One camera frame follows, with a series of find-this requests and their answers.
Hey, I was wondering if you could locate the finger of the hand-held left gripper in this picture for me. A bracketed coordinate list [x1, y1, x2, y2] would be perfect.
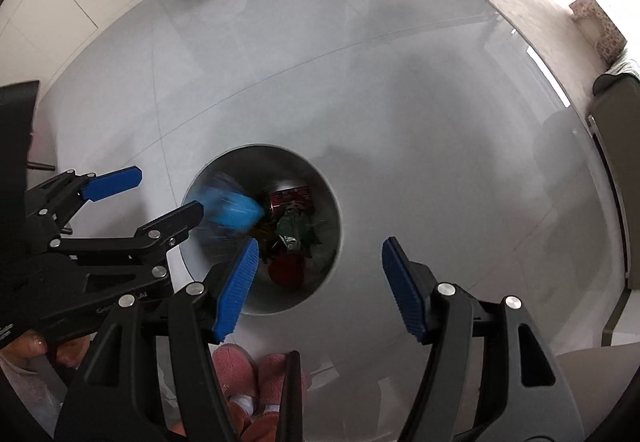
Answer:
[22, 165, 144, 243]
[50, 201, 205, 274]

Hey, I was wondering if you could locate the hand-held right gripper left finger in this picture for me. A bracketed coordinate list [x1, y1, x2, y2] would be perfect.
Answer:
[54, 237, 261, 442]

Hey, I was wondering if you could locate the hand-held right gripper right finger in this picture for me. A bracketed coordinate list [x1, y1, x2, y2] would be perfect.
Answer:
[381, 236, 586, 442]

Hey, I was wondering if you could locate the blue snack wrapper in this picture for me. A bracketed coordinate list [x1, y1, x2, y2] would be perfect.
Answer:
[197, 177, 265, 235]

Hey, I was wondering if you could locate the green snack wrapper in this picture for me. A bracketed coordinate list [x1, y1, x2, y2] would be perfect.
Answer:
[274, 207, 321, 255]

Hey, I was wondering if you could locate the grey round trash bin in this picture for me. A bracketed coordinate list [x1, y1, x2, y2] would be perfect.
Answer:
[181, 145, 343, 318]

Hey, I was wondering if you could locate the person's left forearm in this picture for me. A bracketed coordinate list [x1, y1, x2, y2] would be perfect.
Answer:
[0, 354, 66, 428]

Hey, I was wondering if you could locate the person's left hand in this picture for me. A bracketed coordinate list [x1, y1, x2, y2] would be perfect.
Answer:
[0, 329, 93, 370]

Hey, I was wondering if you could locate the pink fluffy slipper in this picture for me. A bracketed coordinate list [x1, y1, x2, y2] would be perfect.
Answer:
[252, 352, 308, 418]
[212, 343, 261, 423]

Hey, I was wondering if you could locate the red drink can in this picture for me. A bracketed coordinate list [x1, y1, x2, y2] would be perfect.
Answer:
[267, 186, 316, 218]

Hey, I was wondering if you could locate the black panel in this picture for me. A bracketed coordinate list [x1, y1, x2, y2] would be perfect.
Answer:
[0, 81, 41, 203]

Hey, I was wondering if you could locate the black metal bar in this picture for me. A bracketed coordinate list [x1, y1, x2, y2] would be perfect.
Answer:
[274, 350, 303, 442]

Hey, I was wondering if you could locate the white low cabinet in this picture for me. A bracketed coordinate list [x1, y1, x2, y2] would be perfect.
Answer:
[0, 0, 153, 88]

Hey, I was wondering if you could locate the floral printed box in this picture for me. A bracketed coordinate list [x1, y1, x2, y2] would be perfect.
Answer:
[570, 0, 628, 66]

